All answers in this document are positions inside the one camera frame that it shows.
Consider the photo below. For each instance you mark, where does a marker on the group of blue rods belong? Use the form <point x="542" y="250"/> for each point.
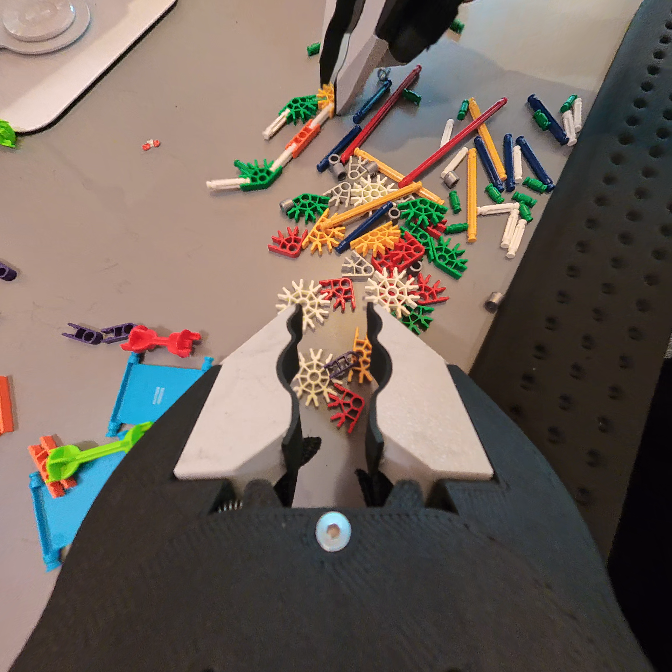
<point x="546" y="118"/>

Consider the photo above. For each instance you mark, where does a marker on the lime green plastic piece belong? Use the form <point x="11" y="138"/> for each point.
<point x="6" y="134"/>

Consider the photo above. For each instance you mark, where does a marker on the small red plastic bits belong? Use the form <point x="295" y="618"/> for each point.
<point x="150" y="144"/>

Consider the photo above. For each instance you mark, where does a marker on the group of white rods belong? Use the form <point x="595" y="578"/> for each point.
<point x="517" y="239"/>

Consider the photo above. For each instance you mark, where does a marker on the orange clip connector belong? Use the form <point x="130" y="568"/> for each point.
<point x="42" y="454"/>

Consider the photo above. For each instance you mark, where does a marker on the green fan connector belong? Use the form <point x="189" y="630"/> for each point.
<point x="417" y="317"/>
<point x="422" y="210"/>
<point x="446" y="257"/>
<point x="309" y="207"/>

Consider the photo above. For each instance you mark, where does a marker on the lime green jointed rod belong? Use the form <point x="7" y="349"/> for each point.
<point x="68" y="459"/>

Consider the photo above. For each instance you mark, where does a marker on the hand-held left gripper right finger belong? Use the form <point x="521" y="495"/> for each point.
<point x="425" y="420"/>

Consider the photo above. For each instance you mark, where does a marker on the grey fan connector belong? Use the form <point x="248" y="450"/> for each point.
<point x="357" y="168"/>
<point x="362" y="270"/>
<point x="338" y="193"/>

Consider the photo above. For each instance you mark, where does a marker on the multicolour rod connector assembly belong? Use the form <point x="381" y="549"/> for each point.
<point x="302" y="139"/>

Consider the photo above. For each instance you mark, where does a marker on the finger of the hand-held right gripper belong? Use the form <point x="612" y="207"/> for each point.
<point x="362" y="68"/>
<point x="336" y="36"/>

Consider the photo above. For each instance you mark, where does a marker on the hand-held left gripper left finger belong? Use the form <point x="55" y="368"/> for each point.
<point x="236" y="420"/>

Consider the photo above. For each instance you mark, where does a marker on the red jointed connector piece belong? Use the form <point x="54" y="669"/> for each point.
<point x="157" y="341"/>

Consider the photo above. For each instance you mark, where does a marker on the yellow fan connector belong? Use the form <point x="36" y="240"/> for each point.
<point x="324" y="239"/>
<point x="375" y="239"/>
<point x="362" y="349"/>

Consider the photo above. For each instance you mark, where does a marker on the blue plastic panel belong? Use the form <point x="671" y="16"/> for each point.
<point x="68" y="519"/>
<point x="152" y="393"/>

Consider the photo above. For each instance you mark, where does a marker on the red long rod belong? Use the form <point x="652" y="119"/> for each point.
<point x="383" y="113"/>
<point x="451" y="143"/>

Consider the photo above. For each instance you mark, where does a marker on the red fan connector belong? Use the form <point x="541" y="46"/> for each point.
<point x="346" y="407"/>
<point x="287" y="244"/>
<point x="404" y="252"/>
<point x="336" y="286"/>
<point x="430" y="290"/>

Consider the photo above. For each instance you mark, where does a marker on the group of green short rods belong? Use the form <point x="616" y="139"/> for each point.
<point x="535" y="185"/>

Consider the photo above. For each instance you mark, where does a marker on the orange plastic piece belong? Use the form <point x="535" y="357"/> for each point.
<point x="5" y="404"/>

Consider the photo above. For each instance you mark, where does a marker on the plastic blister card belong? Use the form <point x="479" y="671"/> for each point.
<point x="105" y="57"/>

